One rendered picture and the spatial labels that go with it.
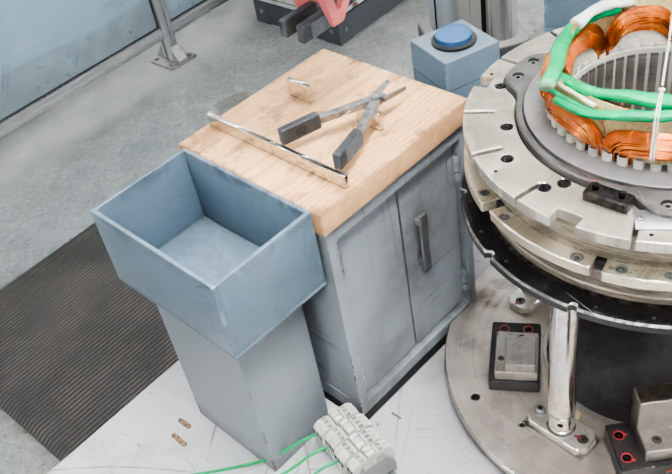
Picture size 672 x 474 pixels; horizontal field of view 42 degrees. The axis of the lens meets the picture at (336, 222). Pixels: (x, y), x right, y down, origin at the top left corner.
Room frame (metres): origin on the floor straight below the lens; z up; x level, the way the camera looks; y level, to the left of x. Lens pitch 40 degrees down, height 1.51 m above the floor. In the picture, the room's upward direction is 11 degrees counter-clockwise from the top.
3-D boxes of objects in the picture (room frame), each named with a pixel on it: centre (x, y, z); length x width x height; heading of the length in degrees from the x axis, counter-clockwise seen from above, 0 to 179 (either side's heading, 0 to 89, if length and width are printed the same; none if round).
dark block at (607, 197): (0.46, -0.19, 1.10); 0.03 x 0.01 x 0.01; 44
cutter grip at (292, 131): (0.64, 0.02, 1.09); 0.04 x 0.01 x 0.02; 115
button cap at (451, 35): (0.83, -0.16, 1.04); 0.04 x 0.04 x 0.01
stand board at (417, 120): (0.68, -0.01, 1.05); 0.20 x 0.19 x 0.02; 130
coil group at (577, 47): (0.61, -0.23, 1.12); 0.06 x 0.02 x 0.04; 134
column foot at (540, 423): (0.48, -0.17, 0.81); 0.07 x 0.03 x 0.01; 36
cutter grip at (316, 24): (0.66, -0.02, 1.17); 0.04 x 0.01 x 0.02; 132
